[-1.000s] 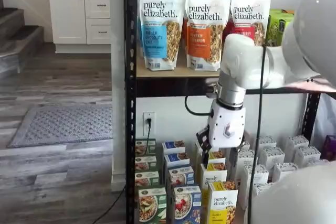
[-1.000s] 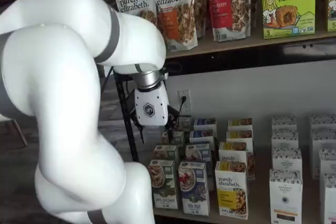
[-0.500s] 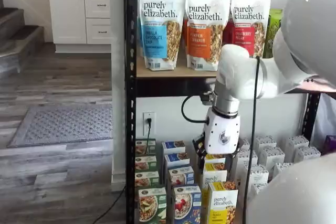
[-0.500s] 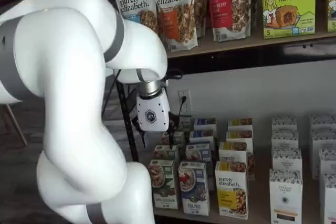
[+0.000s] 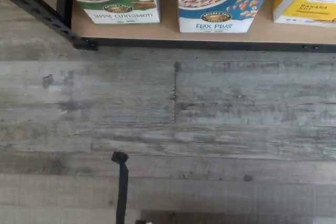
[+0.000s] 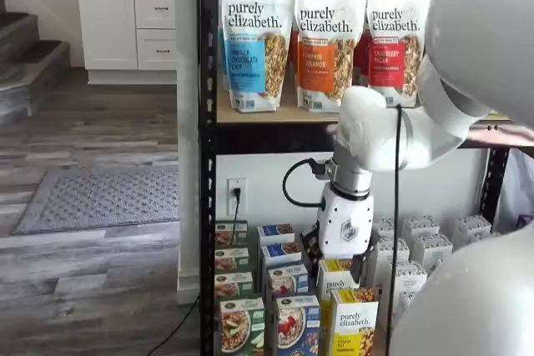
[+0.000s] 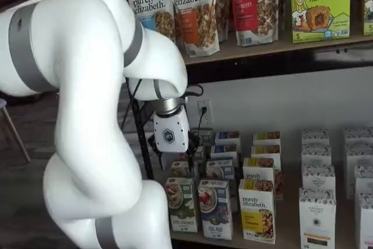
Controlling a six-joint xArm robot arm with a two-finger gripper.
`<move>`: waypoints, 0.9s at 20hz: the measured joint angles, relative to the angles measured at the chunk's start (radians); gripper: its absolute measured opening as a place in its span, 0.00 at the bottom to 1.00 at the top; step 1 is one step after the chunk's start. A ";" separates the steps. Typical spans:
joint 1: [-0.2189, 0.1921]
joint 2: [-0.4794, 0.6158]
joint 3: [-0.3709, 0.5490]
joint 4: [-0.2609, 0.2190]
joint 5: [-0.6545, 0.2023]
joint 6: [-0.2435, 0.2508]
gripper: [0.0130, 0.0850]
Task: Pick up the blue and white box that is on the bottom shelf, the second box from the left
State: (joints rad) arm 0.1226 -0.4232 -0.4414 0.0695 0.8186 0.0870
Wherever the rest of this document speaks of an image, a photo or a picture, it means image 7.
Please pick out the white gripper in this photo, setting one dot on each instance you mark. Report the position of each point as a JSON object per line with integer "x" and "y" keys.
{"x": 172, "y": 132}

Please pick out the blue and white oatmeal box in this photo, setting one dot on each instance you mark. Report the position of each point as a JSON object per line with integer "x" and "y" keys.
{"x": 220, "y": 168}
{"x": 214, "y": 211}
{"x": 228, "y": 137}
{"x": 225, "y": 151}

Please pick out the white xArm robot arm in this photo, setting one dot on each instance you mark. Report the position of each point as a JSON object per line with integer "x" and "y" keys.
{"x": 87, "y": 115}

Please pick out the green oatmeal box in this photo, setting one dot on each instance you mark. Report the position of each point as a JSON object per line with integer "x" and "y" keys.
{"x": 180, "y": 205}
{"x": 180, "y": 170}
{"x": 199, "y": 152}
{"x": 207, "y": 136}

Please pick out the yellow purely elizabeth box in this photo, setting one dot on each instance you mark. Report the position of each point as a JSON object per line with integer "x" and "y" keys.
{"x": 258, "y": 168}
{"x": 256, "y": 214}
{"x": 265, "y": 151}
{"x": 266, "y": 137}

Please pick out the black metal shelf rack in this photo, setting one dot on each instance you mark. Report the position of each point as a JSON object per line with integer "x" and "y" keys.
{"x": 262, "y": 65}

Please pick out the white organic pantry box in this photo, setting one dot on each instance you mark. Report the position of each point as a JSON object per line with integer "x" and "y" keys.
{"x": 317, "y": 220}
{"x": 315, "y": 136}
{"x": 318, "y": 176}
{"x": 358, "y": 135}
{"x": 316, "y": 155}
{"x": 364, "y": 180}
{"x": 357, "y": 155}
{"x": 366, "y": 222}

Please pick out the green Bobo's apple pie box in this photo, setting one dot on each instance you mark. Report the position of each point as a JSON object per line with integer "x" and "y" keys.
{"x": 320, "y": 13}

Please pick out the yellow Bobo's snack box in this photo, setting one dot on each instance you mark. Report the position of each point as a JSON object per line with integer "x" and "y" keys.
{"x": 368, "y": 4}

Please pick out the orange purely elizabeth granola bag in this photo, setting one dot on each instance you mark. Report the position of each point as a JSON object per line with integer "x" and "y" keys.
{"x": 189, "y": 27}
{"x": 223, "y": 7}

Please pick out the blue purely elizabeth granola bag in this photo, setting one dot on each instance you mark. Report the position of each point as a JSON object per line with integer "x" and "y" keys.
{"x": 145, "y": 1}

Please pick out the wooden leg chair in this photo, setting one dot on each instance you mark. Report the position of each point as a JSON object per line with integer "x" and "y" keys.
{"x": 15, "y": 135}

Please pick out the white wall outlet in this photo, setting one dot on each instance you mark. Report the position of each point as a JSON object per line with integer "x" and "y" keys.
{"x": 208, "y": 117}

